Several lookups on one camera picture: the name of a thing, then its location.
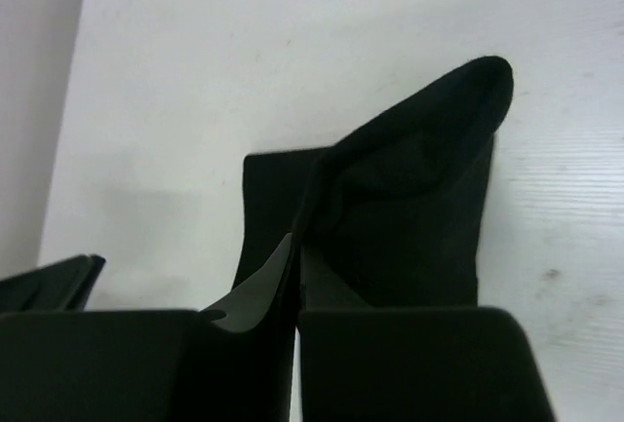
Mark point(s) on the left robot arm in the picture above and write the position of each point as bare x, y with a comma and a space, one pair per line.
62, 286

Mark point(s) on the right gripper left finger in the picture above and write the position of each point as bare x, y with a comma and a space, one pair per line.
228, 362

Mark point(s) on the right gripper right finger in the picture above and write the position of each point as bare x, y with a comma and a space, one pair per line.
361, 363

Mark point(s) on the black tank top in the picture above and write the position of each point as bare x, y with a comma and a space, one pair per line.
395, 207

